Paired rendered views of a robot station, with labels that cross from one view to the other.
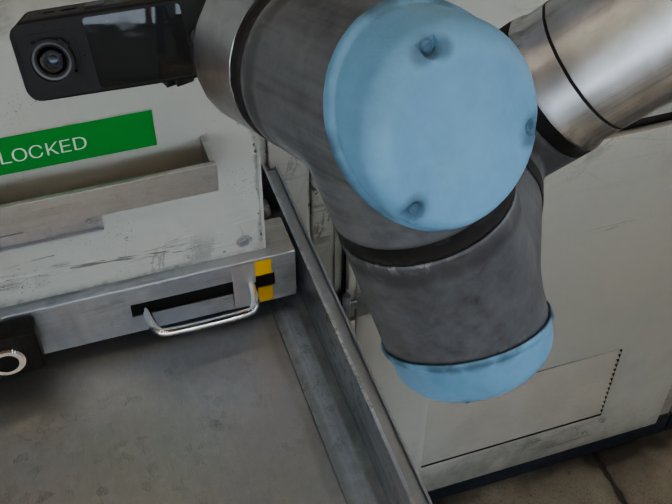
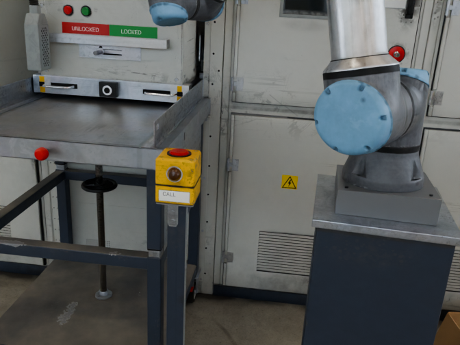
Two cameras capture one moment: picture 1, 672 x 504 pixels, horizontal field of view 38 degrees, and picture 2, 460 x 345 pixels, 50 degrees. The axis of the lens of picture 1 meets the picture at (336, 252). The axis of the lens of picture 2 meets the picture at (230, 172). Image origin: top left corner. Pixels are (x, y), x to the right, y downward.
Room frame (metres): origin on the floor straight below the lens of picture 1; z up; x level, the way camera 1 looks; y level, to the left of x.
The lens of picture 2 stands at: (-0.77, -0.78, 1.21)
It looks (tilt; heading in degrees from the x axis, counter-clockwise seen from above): 19 degrees down; 25
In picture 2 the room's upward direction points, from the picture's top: 3 degrees clockwise
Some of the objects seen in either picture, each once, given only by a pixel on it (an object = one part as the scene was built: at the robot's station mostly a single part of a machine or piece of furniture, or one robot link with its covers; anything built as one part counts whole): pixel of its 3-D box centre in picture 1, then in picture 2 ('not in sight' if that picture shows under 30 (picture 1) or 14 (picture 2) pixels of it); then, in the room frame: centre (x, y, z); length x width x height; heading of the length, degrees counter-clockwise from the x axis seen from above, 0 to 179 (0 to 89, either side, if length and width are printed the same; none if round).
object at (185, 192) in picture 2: not in sight; (179, 176); (0.06, -0.28, 0.85); 0.08 x 0.08 x 0.10; 19
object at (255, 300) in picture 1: (202, 305); (159, 93); (0.60, 0.12, 0.90); 0.11 x 0.05 x 0.01; 109
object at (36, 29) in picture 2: not in sight; (37, 42); (0.44, 0.47, 1.04); 0.08 x 0.05 x 0.17; 19
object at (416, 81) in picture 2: not in sight; (390, 103); (0.42, -0.63, 0.99); 0.17 x 0.15 x 0.18; 170
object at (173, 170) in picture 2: not in sight; (173, 174); (0.02, -0.30, 0.87); 0.03 x 0.01 x 0.03; 109
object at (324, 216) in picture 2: not in sight; (380, 205); (0.42, -0.64, 0.74); 0.32 x 0.32 x 0.02; 14
